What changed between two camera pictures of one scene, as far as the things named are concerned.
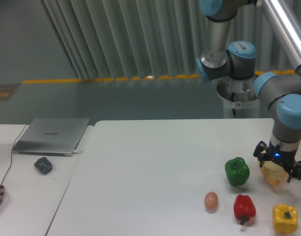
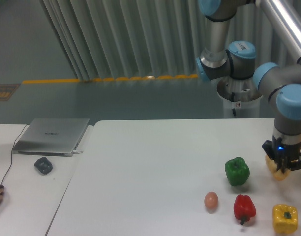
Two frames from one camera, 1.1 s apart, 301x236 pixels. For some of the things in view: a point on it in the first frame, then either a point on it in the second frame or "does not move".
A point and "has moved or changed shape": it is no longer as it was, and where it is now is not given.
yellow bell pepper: (285, 219) does not move
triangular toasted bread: (276, 174) has moved or changed shape
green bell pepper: (237, 171) does not move
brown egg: (211, 200) does not move
